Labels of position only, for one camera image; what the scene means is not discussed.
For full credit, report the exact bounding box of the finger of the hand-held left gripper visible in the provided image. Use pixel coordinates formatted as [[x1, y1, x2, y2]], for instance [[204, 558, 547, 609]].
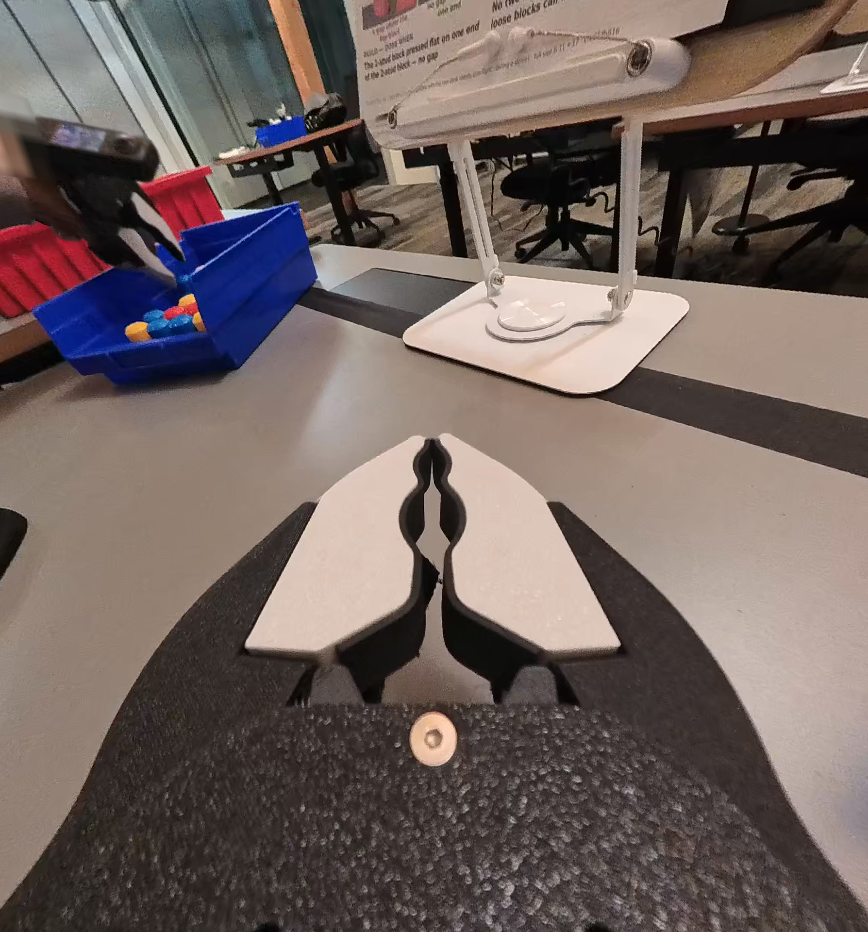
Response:
[[114, 245, 180, 287], [116, 189, 187, 265]]

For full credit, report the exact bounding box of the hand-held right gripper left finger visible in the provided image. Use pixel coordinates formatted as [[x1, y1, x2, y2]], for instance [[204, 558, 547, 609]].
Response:
[[245, 435, 438, 703]]

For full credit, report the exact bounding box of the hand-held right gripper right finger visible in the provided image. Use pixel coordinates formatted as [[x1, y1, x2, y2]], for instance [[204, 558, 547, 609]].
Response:
[[434, 434, 622, 705]]

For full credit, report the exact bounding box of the pile of colourful toy blocks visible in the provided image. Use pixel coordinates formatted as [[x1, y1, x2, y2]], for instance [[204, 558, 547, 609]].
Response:
[[124, 293, 208, 343]]

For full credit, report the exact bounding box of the blue plastic bin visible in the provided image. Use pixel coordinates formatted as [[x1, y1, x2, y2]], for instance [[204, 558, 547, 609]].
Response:
[[254, 115, 307, 148], [32, 202, 318, 387]]

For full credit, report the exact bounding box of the red plastic bin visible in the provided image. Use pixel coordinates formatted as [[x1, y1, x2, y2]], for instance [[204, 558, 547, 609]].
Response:
[[0, 166, 214, 318]]

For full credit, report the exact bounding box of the wooden top desk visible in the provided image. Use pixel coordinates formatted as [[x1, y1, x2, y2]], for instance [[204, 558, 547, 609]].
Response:
[[214, 118, 367, 246]]

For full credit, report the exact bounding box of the black office chair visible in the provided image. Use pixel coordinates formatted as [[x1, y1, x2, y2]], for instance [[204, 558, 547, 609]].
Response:
[[310, 138, 400, 246], [501, 134, 628, 265], [711, 120, 868, 286]]

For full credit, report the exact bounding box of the black bag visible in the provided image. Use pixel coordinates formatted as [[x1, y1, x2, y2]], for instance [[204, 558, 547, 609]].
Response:
[[303, 92, 349, 137]]

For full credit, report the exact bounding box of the white document stand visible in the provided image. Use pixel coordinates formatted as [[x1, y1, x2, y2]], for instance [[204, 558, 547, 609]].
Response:
[[818, 13, 868, 96], [372, 29, 692, 398]]

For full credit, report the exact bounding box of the printed instruction sheet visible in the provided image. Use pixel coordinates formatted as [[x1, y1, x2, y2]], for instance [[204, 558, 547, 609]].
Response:
[[343, 0, 730, 147]]

